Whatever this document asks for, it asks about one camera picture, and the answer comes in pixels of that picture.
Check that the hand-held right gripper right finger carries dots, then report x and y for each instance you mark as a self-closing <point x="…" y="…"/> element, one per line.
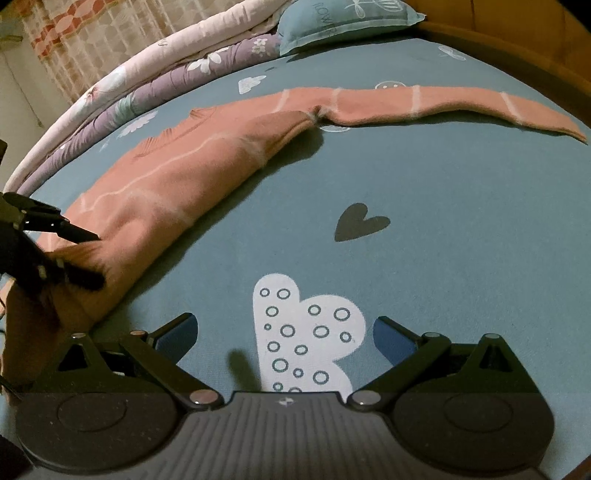
<point x="392" y="339"/>

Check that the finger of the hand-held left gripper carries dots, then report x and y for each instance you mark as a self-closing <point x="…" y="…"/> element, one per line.
<point x="74" y="274"/>
<point x="46" y="217"/>

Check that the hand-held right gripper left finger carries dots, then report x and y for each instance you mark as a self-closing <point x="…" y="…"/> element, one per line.
<point x="178" y="336"/>

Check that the pink knitted sweater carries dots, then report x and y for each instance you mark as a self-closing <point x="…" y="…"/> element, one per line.
<point x="184" y="170"/>

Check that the cream folded blanket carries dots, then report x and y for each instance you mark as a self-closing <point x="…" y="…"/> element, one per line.
<point x="138" y="64"/>

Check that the pink patterned curtain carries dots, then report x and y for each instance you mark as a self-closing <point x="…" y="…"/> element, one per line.
<point x="83" y="41"/>

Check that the purple floral quilt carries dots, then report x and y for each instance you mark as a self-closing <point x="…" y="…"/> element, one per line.
<point x="184" y="78"/>

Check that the teal printed pillow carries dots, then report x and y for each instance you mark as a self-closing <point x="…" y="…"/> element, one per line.
<point x="341" y="23"/>

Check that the wooden headboard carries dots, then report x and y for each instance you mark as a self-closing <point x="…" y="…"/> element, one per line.
<point x="531" y="41"/>

